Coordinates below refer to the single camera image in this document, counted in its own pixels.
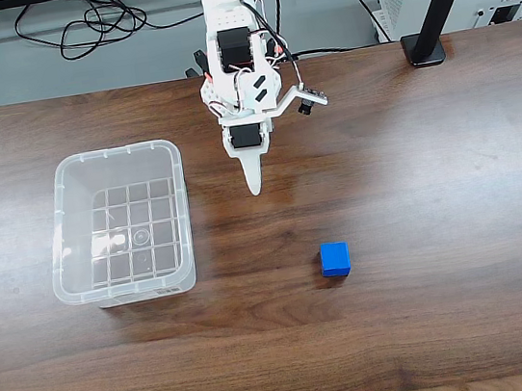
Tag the small black camera board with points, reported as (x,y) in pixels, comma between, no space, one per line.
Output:
(312,96)

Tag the blue cube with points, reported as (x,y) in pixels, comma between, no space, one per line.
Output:
(335,259)

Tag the black and orange clamp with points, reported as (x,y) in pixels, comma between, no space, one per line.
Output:
(199,59)

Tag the clear plastic bin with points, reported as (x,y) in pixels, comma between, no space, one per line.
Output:
(70,222)

